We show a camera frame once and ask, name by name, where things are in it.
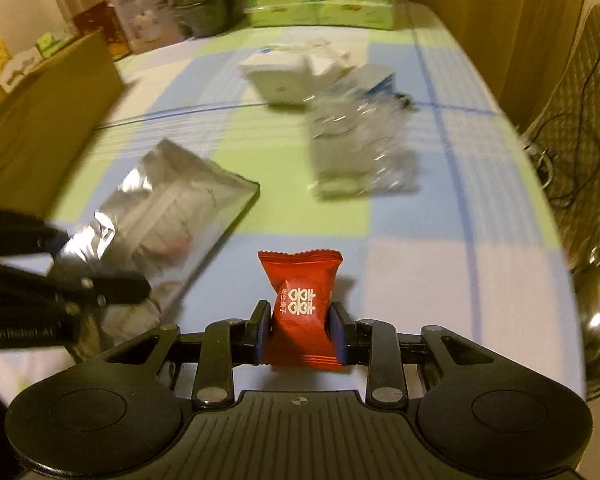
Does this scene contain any small white box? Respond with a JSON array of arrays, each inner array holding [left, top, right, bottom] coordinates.
[[300, 41, 357, 79]]

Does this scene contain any large cardboard box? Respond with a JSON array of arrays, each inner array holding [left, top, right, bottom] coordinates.
[[0, 27, 127, 197]]

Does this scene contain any red box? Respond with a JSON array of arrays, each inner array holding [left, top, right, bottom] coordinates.
[[77, 0, 132, 64]]

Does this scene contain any red candy packet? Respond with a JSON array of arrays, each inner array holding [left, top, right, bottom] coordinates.
[[258, 249, 346, 372]]

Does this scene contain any quilted chair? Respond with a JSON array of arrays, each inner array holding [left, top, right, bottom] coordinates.
[[522, 2, 600, 402]]

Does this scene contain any green tissue pack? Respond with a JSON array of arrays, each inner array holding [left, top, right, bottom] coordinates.
[[242, 0, 399, 32]]

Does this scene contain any white shaped card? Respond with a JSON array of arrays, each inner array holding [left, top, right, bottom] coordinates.
[[0, 47, 47, 94]]

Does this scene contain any silver foil bag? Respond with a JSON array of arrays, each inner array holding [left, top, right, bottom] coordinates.
[[55, 139, 262, 361]]

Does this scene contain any white printed box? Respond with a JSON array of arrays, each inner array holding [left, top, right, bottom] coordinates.
[[105, 0, 186, 54]]

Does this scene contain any small green tissue box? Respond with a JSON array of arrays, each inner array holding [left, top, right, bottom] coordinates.
[[35, 32, 77, 59]]

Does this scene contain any white square device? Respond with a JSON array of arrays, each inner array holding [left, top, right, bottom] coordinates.
[[239, 50, 315, 107]]

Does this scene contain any thin black cable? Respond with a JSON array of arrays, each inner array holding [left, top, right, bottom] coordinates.
[[527, 0, 600, 208]]

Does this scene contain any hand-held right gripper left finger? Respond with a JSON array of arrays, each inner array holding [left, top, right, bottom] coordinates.
[[100, 301, 272, 411]]

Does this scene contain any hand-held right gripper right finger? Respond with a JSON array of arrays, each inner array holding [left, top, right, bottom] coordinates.
[[329, 303, 500, 411]]

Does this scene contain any clear plastic bag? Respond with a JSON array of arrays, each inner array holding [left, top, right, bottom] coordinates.
[[302, 67, 422, 202]]

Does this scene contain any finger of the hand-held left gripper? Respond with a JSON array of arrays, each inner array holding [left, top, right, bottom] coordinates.
[[0, 204, 73, 261], [0, 259, 152, 311]]

